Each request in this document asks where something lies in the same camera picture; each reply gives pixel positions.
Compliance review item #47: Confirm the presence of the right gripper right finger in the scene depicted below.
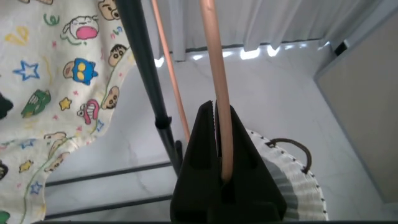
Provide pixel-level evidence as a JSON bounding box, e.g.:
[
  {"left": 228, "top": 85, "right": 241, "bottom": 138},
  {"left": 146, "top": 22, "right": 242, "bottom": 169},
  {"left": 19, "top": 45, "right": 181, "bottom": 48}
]
[{"left": 222, "top": 105, "right": 287, "bottom": 223}]

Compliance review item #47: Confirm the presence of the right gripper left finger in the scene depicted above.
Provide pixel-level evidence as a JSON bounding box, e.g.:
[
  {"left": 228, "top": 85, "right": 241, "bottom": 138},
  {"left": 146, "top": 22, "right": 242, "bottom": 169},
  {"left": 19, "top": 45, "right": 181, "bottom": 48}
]
[{"left": 170, "top": 100, "right": 224, "bottom": 223}]

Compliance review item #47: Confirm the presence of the pink clothes hanger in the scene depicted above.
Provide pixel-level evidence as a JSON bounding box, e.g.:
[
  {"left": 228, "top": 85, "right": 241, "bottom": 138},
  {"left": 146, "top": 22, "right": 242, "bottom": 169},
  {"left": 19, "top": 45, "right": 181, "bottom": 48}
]
[{"left": 150, "top": 0, "right": 234, "bottom": 184}]

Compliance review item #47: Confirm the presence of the cream printed garment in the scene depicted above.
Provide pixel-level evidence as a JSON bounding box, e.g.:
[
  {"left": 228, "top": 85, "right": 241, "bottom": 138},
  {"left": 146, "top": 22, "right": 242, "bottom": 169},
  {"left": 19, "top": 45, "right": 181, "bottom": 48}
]
[{"left": 0, "top": 0, "right": 137, "bottom": 224}]

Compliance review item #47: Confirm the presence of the white laundry basket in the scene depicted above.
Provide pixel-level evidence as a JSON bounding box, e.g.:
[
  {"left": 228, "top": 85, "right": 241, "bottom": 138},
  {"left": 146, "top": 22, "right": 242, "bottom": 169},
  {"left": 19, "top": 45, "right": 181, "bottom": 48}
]
[{"left": 245, "top": 129, "right": 330, "bottom": 222}]

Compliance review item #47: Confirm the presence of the black clothes rack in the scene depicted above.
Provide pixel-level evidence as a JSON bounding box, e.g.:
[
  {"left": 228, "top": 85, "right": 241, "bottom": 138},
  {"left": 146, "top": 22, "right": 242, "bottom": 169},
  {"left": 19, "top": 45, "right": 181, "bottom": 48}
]
[{"left": 45, "top": 0, "right": 185, "bottom": 220}]

